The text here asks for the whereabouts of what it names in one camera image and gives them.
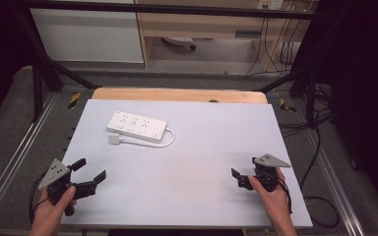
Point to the person's left hand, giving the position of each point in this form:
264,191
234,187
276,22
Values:
47,214

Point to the person's right hand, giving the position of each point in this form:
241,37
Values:
277,200

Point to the white table board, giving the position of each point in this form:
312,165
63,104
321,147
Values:
190,164

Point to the white wall outlet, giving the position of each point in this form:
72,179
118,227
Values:
270,4

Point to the white chair leg with caster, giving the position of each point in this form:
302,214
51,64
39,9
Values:
178,41

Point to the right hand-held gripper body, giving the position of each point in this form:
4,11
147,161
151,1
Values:
265,173

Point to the aluminium rail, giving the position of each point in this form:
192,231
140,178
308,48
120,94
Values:
16,154
334,183

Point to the black metal frame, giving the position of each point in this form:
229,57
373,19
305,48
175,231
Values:
42,72

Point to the white power strip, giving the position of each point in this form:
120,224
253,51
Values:
134,126

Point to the black curtain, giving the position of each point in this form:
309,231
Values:
364,82
0,49

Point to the white cabinet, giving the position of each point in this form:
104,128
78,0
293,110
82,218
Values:
88,36

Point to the wooden table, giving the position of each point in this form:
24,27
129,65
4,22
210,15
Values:
177,95

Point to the wooden desk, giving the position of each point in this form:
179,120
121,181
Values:
203,24

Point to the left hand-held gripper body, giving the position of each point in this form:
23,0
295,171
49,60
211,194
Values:
54,173

